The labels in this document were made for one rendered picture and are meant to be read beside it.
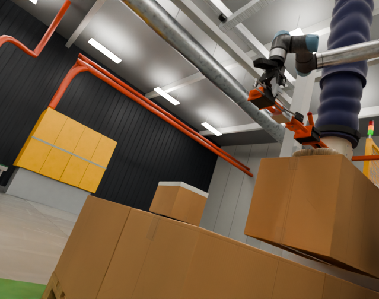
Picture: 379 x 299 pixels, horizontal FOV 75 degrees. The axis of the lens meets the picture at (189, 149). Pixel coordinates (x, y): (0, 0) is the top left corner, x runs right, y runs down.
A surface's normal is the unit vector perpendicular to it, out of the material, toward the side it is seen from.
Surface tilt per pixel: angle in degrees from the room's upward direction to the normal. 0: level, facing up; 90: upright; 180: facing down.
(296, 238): 90
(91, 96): 90
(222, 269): 90
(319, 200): 90
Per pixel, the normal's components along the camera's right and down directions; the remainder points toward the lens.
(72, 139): 0.64, -0.04
